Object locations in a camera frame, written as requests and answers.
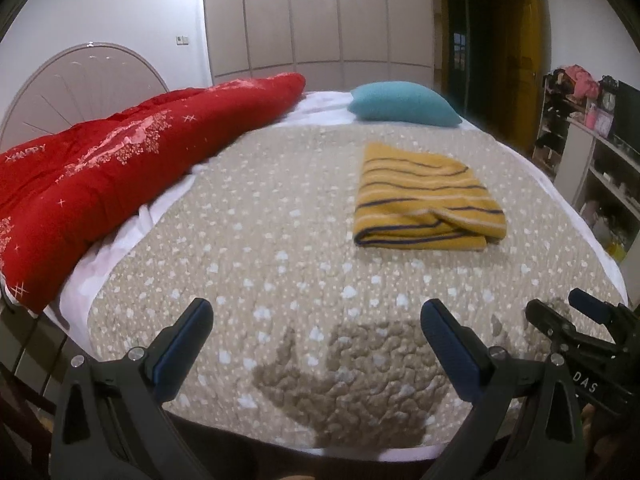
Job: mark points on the white shelf unit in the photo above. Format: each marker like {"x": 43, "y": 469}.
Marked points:
{"x": 580, "y": 160}

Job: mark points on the wall switch panel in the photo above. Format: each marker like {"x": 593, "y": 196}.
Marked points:
{"x": 182, "y": 39}

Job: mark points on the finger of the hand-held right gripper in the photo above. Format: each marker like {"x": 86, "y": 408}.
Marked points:
{"x": 590, "y": 304}
{"x": 550, "y": 321}

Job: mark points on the teal pillow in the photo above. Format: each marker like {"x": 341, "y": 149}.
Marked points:
{"x": 400, "y": 102}

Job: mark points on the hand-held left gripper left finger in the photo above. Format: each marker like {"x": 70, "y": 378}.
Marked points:
{"x": 186, "y": 345}

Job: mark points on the pink cloth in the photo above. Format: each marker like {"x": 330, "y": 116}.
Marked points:
{"x": 582, "y": 81}

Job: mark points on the red printed quilt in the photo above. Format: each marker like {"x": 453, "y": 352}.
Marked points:
{"x": 115, "y": 160}

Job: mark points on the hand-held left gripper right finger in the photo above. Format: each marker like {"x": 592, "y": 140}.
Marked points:
{"x": 450, "y": 351}

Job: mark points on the yellow striped sweater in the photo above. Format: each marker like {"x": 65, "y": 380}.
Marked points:
{"x": 425, "y": 200}

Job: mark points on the arched padded headboard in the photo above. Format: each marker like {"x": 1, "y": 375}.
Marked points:
{"x": 65, "y": 90}

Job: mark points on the yellow door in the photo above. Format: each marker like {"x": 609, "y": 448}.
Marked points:
{"x": 525, "y": 70}

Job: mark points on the beige built-in wardrobe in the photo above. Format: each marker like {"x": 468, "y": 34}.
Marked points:
{"x": 320, "y": 15}

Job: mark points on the beige dotted bedspread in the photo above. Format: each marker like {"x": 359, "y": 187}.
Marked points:
{"x": 280, "y": 260}

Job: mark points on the dark television screen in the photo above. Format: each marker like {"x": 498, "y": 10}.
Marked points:
{"x": 629, "y": 112}

